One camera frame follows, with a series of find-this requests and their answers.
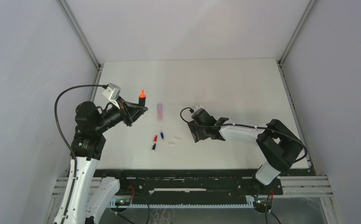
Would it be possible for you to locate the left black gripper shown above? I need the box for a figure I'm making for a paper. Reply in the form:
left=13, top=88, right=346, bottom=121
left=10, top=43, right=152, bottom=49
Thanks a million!
left=95, top=95, right=147, bottom=133

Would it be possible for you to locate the orange marker pen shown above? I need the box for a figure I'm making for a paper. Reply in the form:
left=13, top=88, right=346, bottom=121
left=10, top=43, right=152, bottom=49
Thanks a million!
left=138, top=89, right=146, bottom=107

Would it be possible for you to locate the pink marker pen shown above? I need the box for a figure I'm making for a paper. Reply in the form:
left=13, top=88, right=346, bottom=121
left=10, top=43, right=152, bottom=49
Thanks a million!
left=157, top=109, right=163, bottom=123

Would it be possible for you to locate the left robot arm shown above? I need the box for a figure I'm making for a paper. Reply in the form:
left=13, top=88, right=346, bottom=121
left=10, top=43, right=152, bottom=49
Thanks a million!
left=54, top=94, right=147, bottom=224

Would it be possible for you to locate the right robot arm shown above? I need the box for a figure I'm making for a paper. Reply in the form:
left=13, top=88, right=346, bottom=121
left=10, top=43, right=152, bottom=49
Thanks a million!
left=187, top=105, right=308, bottom=194

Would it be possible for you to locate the red blue pen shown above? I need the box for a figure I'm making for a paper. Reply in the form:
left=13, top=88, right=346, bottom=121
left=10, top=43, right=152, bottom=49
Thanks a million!
left=151, top=135, right=158, bottom=151

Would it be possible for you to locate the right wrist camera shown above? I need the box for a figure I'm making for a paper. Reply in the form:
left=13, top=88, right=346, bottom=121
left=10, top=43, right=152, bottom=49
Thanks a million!
left=193, top=105, right=203, bottom=110

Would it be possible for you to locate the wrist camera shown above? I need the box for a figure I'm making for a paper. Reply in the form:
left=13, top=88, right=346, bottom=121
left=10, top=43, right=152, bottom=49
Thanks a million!
left=193, top=105, right=203, bottom=110
left=102, top=83, right=121, bottom=109

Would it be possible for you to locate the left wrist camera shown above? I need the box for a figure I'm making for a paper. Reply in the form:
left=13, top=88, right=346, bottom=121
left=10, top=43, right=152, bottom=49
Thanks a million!
left=102, top=83, right=121, bottom=109

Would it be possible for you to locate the left camera cable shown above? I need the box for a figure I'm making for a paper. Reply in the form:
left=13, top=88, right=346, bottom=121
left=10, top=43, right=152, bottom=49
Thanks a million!
left=54, top=84, right=109, bottom=224

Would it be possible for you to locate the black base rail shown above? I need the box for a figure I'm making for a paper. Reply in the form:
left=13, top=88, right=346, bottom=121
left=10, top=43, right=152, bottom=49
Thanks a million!
left=90, top=168, right=283, bottom=206

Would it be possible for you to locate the white slotted cable duct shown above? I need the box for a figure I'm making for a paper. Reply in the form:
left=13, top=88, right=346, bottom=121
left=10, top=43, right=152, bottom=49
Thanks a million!
left=108, top=197, right=255, bottom=209

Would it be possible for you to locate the right aluminium frame post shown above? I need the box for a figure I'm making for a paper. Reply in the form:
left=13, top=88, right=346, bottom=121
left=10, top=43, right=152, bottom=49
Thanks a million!
left=277, top=0, right=319, bottom=160

